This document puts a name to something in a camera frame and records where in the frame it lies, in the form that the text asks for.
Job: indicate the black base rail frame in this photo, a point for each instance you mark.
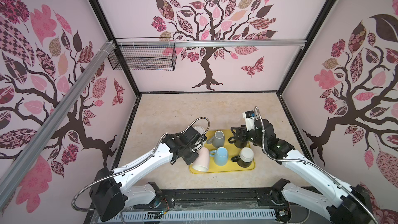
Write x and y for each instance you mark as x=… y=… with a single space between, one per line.
x=182 y=199

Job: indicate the grey mug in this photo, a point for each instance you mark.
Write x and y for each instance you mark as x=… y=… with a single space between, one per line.
x=217 y=140

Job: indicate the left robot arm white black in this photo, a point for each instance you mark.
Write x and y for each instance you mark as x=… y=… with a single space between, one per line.
x=115 y=190

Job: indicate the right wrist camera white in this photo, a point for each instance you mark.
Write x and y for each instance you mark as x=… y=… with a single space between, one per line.
x=250 y=119

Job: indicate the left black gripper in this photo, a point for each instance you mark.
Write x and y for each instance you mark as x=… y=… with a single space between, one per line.
x=189 y=160

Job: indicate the white slotted cable duct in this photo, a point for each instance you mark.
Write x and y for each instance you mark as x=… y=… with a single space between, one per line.
x=146 y=217

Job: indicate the aluminium rail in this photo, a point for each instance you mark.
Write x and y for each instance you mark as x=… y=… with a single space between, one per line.
x=22 y=164
x=216 y=43

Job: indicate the black wire basket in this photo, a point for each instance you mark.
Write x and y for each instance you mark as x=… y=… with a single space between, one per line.
x=144 y=53

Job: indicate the white ribbed-base mug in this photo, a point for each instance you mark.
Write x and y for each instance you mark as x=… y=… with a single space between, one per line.
x=201 y=132

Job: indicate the all black mug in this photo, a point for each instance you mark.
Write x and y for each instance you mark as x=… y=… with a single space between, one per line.
x=238 y=142

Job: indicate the yellow plastic tray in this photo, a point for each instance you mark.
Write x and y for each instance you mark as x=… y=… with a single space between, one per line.
x=230 y=166

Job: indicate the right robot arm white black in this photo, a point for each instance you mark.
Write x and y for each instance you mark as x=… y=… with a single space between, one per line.
x=335 y=200

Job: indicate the black mug white base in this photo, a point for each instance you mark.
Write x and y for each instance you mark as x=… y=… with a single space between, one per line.
x=245 y=157

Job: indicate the back aluminium rail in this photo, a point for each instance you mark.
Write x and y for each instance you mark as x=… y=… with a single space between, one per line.
x=216 y=43

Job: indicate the light blue mug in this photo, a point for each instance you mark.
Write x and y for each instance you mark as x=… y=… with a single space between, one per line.
x=220 y=156

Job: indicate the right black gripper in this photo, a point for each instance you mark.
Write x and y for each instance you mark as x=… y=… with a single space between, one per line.
x=241 y=134

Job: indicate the pale pink mug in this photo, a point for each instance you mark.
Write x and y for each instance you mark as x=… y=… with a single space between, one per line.
x=202 y=162

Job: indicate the left aluminium rail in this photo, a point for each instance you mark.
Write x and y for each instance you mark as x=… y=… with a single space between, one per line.
x=22 y=164

